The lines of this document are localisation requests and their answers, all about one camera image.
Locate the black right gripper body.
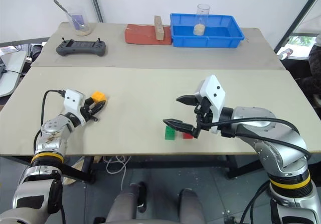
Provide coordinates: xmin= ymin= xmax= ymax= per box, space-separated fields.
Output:
xmin=192 ymin=96 xmax=214 ymax=139

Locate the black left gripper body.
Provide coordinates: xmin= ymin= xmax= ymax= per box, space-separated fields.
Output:
xmin=80 ymin=100 xmax=100 ymax=122

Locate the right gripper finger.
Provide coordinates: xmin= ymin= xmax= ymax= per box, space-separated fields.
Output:
xmin=176 ymin=94 xmax=199 ymax=107
xmin=163 ymin=118 xmax=195 ymax=135

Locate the yellow cube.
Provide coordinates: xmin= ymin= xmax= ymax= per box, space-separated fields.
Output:
xmin=90 ymin=91 xmax=107 ymax=103

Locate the green cube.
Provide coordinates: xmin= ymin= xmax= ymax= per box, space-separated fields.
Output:
xmin=164 ymin=126 xmax=177 ymax=141

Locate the grey handheld controller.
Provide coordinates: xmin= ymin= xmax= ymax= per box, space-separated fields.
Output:
xmin=55 ymin=37 xmax=107 ymax=58

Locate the blue plastic bin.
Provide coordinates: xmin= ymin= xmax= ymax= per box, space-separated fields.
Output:
xmin=170 ymin=13 xmax=245 ymax=49

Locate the tall glass cylinder with grains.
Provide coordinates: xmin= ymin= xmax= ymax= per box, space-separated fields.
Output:
xmin=193 ymin=4 xmax=211 ymax=37

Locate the glass beaker with sand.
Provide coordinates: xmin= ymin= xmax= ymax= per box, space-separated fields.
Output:
xmin=65 ymin=7 xmax=91 ymax=37

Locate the wooden block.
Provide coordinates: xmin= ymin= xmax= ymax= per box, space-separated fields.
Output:
xmin=153 ymin=15 xmax=165 ymax=42

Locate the red brick-coloured mat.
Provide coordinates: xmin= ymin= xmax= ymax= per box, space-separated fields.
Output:
xmin=124 ymin=24 xmax=174 ymax=46

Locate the dark rounded leg shape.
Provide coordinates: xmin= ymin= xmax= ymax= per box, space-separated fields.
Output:
xmin=93 ymin=181 xmax=148 ymax=224
xmin=178 ymin=188 xmax=206 ymax=224

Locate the purple sheet in beaker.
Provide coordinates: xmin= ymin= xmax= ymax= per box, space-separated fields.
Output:
xmin=71 ymin=13 xmax=85 ymax=30

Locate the grey side desk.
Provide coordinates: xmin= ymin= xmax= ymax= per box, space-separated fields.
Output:
xmin=0 ymin=50 xmax=28 ymax=97

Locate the metal spoon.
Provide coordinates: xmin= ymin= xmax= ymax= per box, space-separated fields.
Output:
xmin=53 ymin=0 xmax=86 ymax=30

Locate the seated person in dark clothes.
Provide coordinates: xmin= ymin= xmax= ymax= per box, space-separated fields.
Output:
xmin=297 ymin=34 xmax=321 ymax=106

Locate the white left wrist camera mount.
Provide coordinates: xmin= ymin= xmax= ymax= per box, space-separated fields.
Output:
xmin=63 ymin=89 xmax=87 ymax=128

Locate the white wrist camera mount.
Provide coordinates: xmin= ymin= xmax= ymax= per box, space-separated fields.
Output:
xmin=63 ymin=89 xmax=87 ymax=128
xmin=194 ymin=74 xmax=226 ymax=134

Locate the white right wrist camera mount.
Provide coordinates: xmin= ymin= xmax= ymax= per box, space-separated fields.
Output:
xmin=194 ymin=74 xmax=226 ymax=134

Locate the black table frame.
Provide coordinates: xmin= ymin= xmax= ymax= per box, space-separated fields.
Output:
xmin=60 ymin=154 xmax=263 ymax=183

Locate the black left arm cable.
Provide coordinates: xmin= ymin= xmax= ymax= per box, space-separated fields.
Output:
xmin=33 ymin=89 xmax=66 ymax=156

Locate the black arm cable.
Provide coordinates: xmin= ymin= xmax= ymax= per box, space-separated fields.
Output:
xmin=199 ymin=117 xmax=312 ymax=160
xmin=33 ymin=89 xmax=66 ymax=156

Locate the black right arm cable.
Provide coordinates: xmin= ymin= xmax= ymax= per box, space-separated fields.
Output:
xmin=199 ymin=117 xmax=312 ymax=160

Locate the white cable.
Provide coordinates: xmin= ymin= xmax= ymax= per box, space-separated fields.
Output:
xmin=106 ymin=155 xmax=132 ymax=192

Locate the grey window frame post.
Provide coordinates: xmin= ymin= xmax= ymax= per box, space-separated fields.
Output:
xmin=87 ymin=0 xmax=104 ymax=23

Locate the black cable at robot waist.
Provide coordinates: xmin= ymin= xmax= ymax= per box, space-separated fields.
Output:
xmin=239 ymin=180 xmax=271 ymax=224

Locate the dark window frame bar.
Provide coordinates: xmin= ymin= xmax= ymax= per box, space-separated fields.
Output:
xmin=274 ymin=0 xmax=321 ymax=55

